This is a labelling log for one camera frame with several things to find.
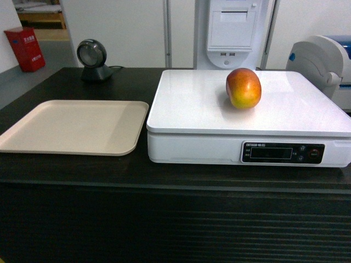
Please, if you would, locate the red yellow mango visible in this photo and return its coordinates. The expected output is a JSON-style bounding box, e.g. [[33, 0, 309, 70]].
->
[[226, 68, 262, 110]]

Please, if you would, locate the white blue label printer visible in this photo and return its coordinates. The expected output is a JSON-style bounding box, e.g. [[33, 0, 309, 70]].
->
[[286, 35, 350, 112]]

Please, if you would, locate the white POS terminal stand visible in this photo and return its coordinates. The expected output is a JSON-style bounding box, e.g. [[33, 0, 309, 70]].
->
[[194, 0, 274, 70]]

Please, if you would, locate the red fire extinguisher box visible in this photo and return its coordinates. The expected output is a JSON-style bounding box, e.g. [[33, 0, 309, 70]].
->
[[4, 27, 46, 72]]

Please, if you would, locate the dark checkout counter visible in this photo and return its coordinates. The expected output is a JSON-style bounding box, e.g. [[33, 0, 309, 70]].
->
[[1, 68, 350, 262]]

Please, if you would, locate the white checkout scale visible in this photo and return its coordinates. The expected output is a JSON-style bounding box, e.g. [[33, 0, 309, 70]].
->
[[146, 70, 350, 167]]

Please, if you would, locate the wooden shelf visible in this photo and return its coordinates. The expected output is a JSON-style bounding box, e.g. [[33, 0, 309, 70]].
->
[[13, 0, 66, 29]]

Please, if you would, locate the beige plastic tray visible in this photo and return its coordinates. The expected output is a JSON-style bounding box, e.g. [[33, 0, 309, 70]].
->
[[1, 100, 149, 156]]

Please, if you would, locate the black barcode scanner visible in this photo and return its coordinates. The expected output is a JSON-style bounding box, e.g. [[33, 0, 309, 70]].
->
[[76, 39, 113, 82]]

